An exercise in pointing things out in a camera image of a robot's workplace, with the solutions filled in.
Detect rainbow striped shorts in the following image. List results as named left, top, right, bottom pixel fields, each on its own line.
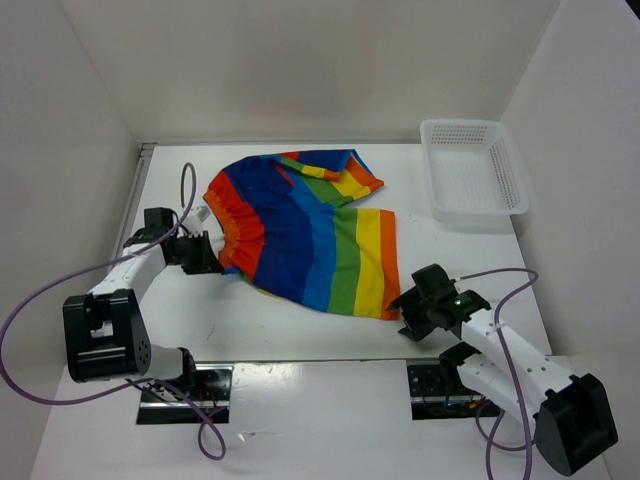
left=203, top=149, right=401, bottom=320

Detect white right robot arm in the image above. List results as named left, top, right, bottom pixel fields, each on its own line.
left=388, top=264, right=619, bottom=478

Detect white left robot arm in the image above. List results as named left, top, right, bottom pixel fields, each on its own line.
left=63, top=206, right=223, bottom=400

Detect white perforated plastic basket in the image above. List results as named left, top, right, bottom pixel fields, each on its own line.
left=420, top=119, right=530, bottom=219

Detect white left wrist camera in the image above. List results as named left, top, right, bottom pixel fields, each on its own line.
left=191, top=205, right=211, bottom=223

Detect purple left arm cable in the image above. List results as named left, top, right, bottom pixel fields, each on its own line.
left=0, top=162, right=227, bottom=461

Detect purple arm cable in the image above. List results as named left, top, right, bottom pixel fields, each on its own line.
left=0, top=162, right=227, bottom=461
left=457, top=268, right=540, bottom=480

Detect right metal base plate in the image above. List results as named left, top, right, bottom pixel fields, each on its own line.
left=406, top=358, right=485, bottom=421

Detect metal base plate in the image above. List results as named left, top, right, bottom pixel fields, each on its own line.
left=136, top=363, right=234, bottom=425
left=406, top=358, right=485, bottom=421

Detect aluminium table edge rail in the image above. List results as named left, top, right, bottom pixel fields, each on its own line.
left=123, top=143, right=157, bottom=225

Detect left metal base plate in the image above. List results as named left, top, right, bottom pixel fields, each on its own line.
left=136, top=363, right=234, bottom=425

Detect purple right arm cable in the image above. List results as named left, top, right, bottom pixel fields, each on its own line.
left=457, top=268, right=540, bottom=480

